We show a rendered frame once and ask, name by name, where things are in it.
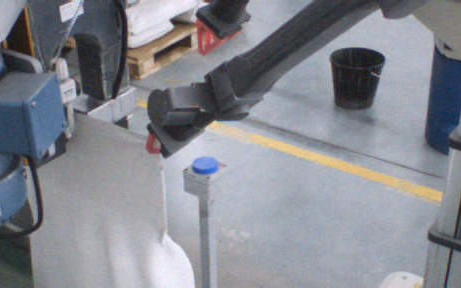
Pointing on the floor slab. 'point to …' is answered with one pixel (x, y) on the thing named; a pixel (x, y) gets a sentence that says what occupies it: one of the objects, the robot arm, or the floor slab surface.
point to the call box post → (207, 243)
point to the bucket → (356, 76)
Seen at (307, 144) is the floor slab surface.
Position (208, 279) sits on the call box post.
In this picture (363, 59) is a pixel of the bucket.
